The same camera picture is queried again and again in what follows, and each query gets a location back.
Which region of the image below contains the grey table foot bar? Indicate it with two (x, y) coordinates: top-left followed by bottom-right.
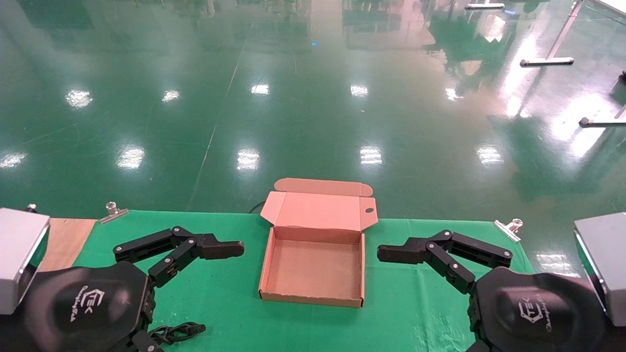
(579, 104), (626, 128)

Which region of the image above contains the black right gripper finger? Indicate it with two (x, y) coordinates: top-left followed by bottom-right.
(378, 230), (513, 268)

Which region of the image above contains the green table cloth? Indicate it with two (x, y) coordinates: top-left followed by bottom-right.
(73, 210), (536, 352)

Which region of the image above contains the white table top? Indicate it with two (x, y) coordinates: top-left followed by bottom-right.
(589, 0), (626, 18)

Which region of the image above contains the black corded oval device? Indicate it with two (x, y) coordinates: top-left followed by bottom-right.
(148, 322), (206, 346)

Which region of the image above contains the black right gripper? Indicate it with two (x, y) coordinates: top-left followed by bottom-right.
(425, 242), (607, 352)

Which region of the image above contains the silver binder clip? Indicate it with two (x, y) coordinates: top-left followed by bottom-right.
(100, 201), (129, 224)
(494, 219), (524, 242)

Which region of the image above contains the white table leg frame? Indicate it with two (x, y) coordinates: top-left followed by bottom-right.
(520, 0), (586, 67)

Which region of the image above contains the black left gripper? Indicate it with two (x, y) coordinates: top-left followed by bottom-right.
(22, 239), (197, 352)

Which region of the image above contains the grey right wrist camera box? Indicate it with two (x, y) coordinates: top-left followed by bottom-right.
(574, 212), (626, 327)

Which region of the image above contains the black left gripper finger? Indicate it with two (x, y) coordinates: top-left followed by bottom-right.
(113, 226), (244, 263)

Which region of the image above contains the open brown cardboard box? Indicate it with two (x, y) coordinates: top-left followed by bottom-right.
(258, 178), (379, 308)

